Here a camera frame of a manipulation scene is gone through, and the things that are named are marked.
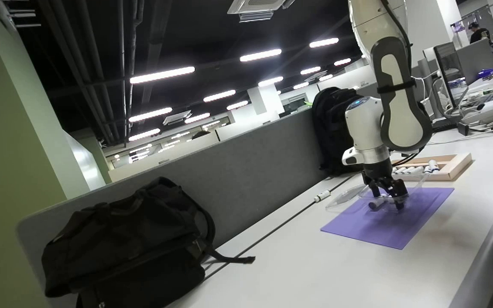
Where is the light wooden tray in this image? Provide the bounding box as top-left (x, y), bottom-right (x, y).
top-left (392, 151), bottom-right (476, 184)

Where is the thin black table cable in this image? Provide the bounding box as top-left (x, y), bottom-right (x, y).
top-left (202, 175), bottom-right (356, 281)

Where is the grey desk partition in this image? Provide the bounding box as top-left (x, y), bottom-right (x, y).
top-left (16, 105), bottom-right (373, 308)

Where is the black fabric bag with strap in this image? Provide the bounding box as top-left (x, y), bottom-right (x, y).
top-left (40, 175), bottom-right (257, 308)

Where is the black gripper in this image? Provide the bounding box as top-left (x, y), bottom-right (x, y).
top-left (361, 160), bottom-right (411, 213)

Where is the black backpack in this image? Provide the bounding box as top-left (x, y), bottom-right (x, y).
top-left (310, 86), bottom-right (368, 177)

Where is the computer monitor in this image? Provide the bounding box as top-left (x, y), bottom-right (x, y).
top-left (432, 40), bottom-right (466, 114)

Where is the purple mat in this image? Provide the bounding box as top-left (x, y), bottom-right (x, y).
top-left (320, 187), bottom-right (457, 252)

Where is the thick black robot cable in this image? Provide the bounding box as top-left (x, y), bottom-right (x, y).
top-left (379, 0), bottom-right (432, 174)

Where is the ceiling air conditioner unit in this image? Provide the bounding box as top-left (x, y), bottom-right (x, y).
top-left (226, 0), bottom-right (296, 25)

